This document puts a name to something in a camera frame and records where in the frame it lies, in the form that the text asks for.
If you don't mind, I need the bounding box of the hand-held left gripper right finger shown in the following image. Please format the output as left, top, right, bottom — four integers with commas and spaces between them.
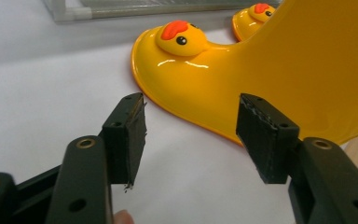
235, 92, 358, 224

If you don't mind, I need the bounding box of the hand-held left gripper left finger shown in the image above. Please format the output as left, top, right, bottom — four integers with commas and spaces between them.
45, 91, 147, 224

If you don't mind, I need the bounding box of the clear rack with white tube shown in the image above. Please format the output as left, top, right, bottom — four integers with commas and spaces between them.
41, 0, 282, 23

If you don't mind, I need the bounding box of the yellow duck-shaped plastic piece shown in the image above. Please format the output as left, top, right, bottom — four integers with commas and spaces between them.
231, 3, 277, 43
130, 0, 358, 147

